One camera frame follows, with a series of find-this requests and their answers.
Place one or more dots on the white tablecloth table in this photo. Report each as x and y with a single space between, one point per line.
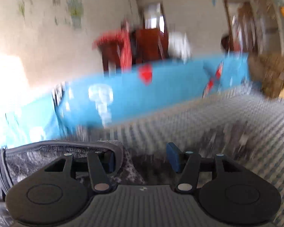
179 46

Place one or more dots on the blue cartoon print pillow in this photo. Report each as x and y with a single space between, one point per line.
98 101

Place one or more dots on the red floral cloth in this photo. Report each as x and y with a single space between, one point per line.
121 36

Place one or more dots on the lavender wall sticker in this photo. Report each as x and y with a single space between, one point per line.
75 10

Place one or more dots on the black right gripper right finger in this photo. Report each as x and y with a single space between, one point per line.
189 165

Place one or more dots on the dark wooden chair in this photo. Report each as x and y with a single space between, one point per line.
111 53
149 45

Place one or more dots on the houndstooth sofa cushion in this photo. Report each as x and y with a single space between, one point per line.
242 124

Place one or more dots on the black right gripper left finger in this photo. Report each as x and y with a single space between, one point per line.
65 169

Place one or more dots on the brown fuzzy blanket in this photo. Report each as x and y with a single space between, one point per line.
268 69

